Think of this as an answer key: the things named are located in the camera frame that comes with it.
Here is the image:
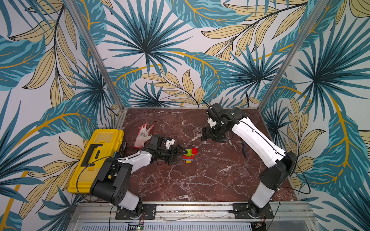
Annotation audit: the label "aluminium front rail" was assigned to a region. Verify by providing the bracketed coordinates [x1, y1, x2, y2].
[70, 201, 317, 224]

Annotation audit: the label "yellow toolbox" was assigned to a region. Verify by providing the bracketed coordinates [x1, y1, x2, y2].
[67, 129, 126, 194]

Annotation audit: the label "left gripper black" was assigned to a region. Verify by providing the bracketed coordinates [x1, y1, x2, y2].
[157, 143, 188, 166]

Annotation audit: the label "red 2x4 lego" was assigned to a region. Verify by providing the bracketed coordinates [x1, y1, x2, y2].
[183, 155, 195, 161]

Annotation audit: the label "white red work glove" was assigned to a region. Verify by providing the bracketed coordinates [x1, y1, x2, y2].
[134, 124, 154, 149]

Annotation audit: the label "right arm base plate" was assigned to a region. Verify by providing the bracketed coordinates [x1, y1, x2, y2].
[228, 203, 273, 219]

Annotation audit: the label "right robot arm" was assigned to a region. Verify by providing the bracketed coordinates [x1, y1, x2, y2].
[201, 103, 297, 211]

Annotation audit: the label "blue handled pliers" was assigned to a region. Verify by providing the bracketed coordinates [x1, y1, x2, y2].
[242, 142, 248, 158]

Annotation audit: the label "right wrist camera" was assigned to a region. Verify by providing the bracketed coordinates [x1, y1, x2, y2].
[207, 118, 217, 128]

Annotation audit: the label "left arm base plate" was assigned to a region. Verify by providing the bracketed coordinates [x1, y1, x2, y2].
[115, 203, 157, 220]

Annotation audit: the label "green 2x4 lego brick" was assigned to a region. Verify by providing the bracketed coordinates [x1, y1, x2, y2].
[185, 149, 193, 157]

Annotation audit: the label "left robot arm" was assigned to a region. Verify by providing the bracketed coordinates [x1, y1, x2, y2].
[90, 134, 188, 216]

